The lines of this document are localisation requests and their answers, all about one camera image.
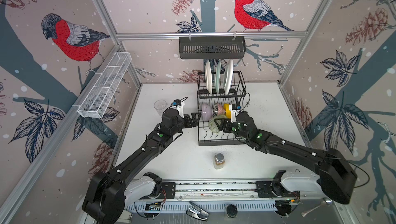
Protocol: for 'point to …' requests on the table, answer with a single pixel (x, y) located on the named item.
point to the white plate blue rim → (228, 77)
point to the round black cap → (231, 210)
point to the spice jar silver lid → (219, 161)
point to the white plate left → (208, 76)
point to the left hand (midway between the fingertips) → (195, 115)
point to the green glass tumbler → (212, 124)
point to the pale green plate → (218, 75)
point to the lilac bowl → (207, 112)
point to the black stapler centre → (197, 211)
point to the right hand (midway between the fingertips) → (217, 121)
